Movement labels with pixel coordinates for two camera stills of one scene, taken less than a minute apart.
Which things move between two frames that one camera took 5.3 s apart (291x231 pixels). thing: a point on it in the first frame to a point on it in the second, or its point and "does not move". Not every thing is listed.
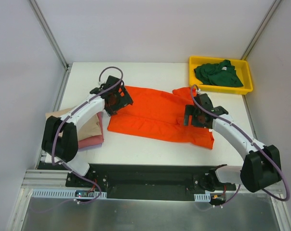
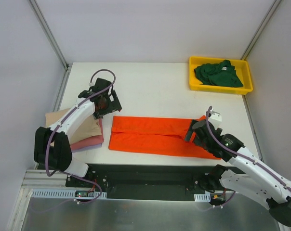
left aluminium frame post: [66, 65] does not move
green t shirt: [223, 74] does not move
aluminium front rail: [45, 179] does not move
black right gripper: [188, 115] to [190, 131]
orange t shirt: [160, 114] to [155, 135]
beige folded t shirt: [90, 129] does not move
